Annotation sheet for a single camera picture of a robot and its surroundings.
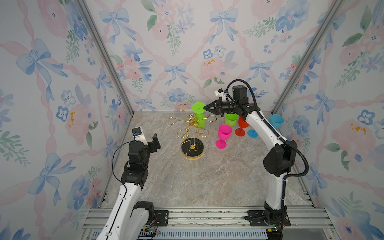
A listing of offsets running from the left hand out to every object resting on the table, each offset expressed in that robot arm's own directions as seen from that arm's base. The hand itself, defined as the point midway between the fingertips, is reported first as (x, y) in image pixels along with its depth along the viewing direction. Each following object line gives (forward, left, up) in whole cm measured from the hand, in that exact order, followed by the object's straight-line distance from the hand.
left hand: (147, 134), depth 76 cm
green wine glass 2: (+19, -47, -9) cm, 52 cm away
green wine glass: (+10, -27, 0) cm, 29 cm away
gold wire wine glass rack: (+6, -22, -23) cm, 33 cm away
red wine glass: (+21, -57, -25) cm, 66 cm away
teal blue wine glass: (+20, -77, -11) cm, 81 cm away
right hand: (+13, -28, +7) cm, 32 cm away
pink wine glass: (+9, -41, -9) cm, 43 cm away
